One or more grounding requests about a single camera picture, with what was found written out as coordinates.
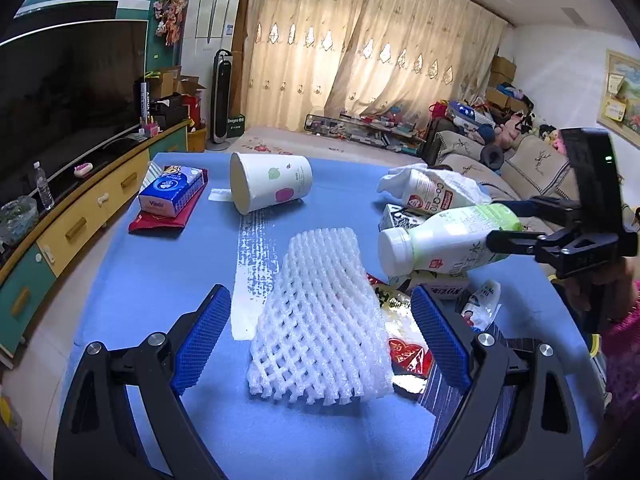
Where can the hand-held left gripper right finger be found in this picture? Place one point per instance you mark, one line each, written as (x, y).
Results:
(440, 340)

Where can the beige sofa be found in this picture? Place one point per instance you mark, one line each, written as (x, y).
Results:
(530, 165)

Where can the blue tissue pack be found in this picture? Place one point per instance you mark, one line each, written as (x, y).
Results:
(172, 190)

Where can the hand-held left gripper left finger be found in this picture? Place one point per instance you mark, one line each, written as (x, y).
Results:
(205, 340)

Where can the green carton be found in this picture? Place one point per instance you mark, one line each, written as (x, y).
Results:
(236, 125)

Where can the white bottle with green label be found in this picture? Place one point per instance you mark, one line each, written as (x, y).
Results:
(440, 245)

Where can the white bottle with red label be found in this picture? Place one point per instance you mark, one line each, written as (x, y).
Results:
(430, 195)

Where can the black and white drink carton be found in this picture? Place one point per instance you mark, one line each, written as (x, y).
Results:
(395, 217)

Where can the snack wrapper with red heart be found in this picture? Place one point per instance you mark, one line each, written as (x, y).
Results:
(405, 355)

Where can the black television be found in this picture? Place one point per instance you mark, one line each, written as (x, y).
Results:
(65, 95)

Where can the beige patterned curtain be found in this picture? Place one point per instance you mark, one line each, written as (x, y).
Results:
(350, 50)

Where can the open cardboard boxes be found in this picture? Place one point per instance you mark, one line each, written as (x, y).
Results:
(172, 90)

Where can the person's pink garment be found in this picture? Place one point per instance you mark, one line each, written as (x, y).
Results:
(622, 360)

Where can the clear plastic container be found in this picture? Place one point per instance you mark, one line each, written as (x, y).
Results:
(17, 220)

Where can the small pink and white toy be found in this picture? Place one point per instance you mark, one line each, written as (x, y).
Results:
(83, 170)

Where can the pile of plush toys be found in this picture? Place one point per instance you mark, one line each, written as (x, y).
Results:
(480, 115)

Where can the stack of cardboard boxes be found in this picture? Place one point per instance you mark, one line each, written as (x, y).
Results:
(502, 77)

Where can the small white cartoon packet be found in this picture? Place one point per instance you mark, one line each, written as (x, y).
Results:
(480, 305)

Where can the white paper cup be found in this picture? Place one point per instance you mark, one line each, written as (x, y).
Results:
(270, 182)

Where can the black tower fan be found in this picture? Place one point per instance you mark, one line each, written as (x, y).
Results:
(221, 100)

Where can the framed wall picture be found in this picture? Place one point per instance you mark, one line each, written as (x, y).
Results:
(622, 95)

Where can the white foam fruit net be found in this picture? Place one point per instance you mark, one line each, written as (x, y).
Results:
(320, 320)

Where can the person's right hand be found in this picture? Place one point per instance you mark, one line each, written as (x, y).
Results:
(582, 295)

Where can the green and yellow TV cabinet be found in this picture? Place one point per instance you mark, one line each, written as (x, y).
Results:
(75, 230)

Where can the hanging flower decoration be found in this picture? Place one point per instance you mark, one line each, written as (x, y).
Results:
(171, 17)

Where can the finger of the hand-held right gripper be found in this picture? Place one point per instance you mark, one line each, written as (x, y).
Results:
(515, 242)
(540, 207)

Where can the white standing air conditioner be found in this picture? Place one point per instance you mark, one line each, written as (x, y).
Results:
(210, 15)

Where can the white tissue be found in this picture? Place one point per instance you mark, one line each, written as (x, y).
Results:
(392, 180)

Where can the clear water bottle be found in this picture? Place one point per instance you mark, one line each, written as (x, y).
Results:
(44, 187)

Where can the dark packet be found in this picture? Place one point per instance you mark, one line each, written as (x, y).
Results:
(434, 402)

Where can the row of toys and books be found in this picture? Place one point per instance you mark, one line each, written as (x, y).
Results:
(365, 127)

